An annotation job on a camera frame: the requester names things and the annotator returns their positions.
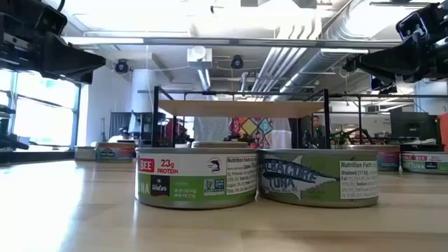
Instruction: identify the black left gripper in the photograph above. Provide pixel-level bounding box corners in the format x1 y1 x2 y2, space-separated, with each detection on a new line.
0 31 106 85

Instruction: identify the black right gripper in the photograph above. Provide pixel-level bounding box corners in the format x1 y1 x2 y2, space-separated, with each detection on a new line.
344 20 448 83

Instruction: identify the Wild Planet salmon can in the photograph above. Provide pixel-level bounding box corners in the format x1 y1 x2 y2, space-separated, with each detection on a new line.
346 144 401 172
94 141 137 163

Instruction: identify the large bright window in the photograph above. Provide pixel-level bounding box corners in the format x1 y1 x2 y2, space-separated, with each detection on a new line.
0 68 82 148

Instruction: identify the black computer monitor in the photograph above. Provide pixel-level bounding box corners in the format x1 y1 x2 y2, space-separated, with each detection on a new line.
390 111 438 141

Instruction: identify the orange panel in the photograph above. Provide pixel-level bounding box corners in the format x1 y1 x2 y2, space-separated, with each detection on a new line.
437 112 448 152

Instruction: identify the person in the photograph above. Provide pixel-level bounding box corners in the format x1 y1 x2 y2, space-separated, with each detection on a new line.
303 115 327 150
108 126 136 144

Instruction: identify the black desk equipment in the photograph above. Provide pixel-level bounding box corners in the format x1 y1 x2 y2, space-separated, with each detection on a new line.
0 104 31 151

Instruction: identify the background robot workstation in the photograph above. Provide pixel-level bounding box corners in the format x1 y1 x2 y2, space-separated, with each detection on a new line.
129 111 194 148

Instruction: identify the white cloth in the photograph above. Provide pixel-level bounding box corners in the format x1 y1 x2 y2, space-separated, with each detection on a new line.
272 118 293 150

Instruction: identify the long ceiling light bar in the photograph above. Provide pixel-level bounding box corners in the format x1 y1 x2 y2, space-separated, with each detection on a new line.
61 36 402 49

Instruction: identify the colourful patchwork cloth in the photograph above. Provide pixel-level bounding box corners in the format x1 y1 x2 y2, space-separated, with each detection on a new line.
229 117 274 150

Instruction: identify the grey patterned cloth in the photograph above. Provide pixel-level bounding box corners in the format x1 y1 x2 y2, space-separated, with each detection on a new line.
193 117 231 143

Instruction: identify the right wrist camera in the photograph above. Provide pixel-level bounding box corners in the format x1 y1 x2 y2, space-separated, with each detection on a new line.
395 12 431 40

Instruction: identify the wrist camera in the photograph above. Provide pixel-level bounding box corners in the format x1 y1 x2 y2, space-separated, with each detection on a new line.
0 0 69 36
395 12 431 40

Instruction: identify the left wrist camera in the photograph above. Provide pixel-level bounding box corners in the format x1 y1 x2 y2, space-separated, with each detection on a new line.
0 0 69 36

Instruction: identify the black metal background frame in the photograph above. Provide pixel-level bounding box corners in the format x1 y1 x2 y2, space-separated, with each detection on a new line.
328 92 448 146

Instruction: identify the silver ventilation duct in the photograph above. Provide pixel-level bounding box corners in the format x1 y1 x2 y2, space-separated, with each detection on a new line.
269 0 403 102

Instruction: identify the wooden shelf with black frame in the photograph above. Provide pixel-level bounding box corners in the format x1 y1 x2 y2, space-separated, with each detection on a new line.
150 85 332 151

